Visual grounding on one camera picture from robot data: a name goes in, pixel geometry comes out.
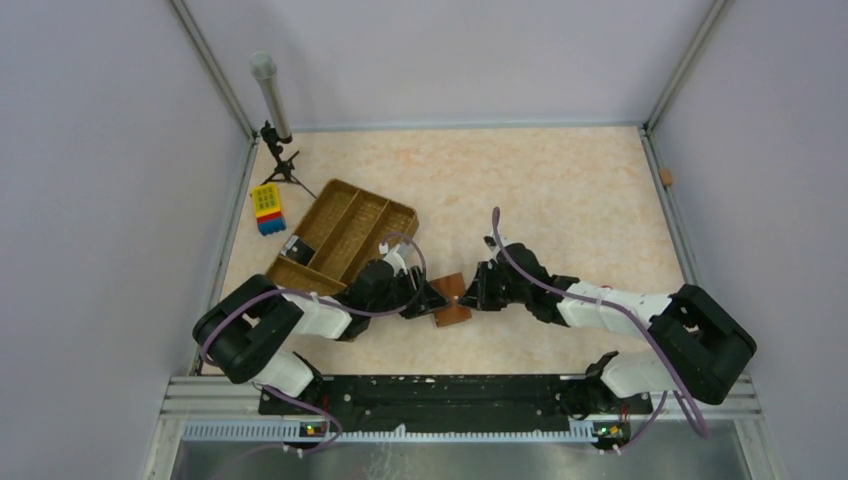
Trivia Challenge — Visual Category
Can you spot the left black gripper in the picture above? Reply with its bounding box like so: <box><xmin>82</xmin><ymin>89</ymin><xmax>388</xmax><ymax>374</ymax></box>
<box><xmin>368</xmin><ymin>265</ymin><xmax>451</xmax><ymax>319</ymax></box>

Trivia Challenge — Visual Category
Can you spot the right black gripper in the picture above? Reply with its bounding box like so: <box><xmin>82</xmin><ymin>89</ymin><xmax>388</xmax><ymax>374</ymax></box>
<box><xmin>459</xmin><ymin>261</ymin><xmax>530</xmax><ymax>311</ymax></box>

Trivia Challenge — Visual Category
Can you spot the woven straw divided tray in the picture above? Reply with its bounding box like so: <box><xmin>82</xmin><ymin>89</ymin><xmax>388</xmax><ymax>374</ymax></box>
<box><xmin>266</xmin><ymin>179</ymin><xmax>419</xmax><ymax>295</ymax></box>

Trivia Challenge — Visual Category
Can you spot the stack of credit cards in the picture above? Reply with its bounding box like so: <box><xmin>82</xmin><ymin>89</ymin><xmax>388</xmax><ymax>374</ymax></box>
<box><xmin>280</xmin><ymin>235</ymin><xmax>316</xmax><ymax>266</ymax></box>

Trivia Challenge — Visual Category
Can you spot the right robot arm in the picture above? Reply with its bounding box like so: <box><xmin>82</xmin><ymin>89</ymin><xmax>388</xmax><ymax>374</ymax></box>
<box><xmin>459</xmin><ymin>238</ymin><xmax>757</xmax><ymax>412</ymax></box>

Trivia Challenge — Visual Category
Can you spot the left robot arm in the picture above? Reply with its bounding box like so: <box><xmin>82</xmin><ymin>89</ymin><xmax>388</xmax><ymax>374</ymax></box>
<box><xmin>192</xmin><ymin>249</ymin><xmax>450</xmax><ymax>414</ymax></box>

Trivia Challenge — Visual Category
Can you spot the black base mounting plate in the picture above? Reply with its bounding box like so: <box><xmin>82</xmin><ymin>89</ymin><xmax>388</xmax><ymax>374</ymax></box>
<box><xmin>299</xmin><ymin>374</ymin><xmax>653</xmax><ymax>433</ymax></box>

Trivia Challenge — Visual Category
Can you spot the colourful toy brick block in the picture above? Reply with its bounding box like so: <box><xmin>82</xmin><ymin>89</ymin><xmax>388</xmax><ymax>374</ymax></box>
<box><xmin>251</xmin><ymin>183</ymin><xmax>287</xmax><ymax>236</ymax></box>

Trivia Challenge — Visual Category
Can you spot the grey tube on tripod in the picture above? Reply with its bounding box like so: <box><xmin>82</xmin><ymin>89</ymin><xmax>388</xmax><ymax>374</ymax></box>
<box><xmin>249</xmin><ymin>51</ymin><xmax>317</xmax><ymax>199</ymax></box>

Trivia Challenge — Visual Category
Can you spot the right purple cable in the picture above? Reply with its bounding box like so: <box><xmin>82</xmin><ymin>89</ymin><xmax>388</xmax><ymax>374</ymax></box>
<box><xmin>491</xmin><ymin>206</ymin><xmax>710</xmax><ymax>455</ymax></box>

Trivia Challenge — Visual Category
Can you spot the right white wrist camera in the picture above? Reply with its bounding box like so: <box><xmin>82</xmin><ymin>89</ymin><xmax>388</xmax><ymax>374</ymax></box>
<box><xmin>483</xmin><ymin>232</ymin><xmax>510</xmax><ymax>252</ymax></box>

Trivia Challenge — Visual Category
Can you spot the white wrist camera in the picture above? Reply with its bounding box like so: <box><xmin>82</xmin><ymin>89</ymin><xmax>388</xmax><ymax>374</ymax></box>
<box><xmin>378</xmin><ymin>242</ymin><xmax>408</xmax><ymax>273</ymax></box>
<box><xmin>483</xmin><ymin>232</ymin><xmax>510</xmax><ymax>252</ymax></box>

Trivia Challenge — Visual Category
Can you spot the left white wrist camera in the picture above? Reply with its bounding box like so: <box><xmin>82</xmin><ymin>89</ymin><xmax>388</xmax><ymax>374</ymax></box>
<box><xmin>378</xmin><ymin>242</ymin><xmax>408</xmax><ymax>273</ymax></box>

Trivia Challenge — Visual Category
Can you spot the small tan wall block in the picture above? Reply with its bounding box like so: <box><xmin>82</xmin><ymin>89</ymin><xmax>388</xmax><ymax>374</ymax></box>
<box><xmin>658</xmin><ymin>168</ymin><xmax>674</xmax><ymax>188</ymax></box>

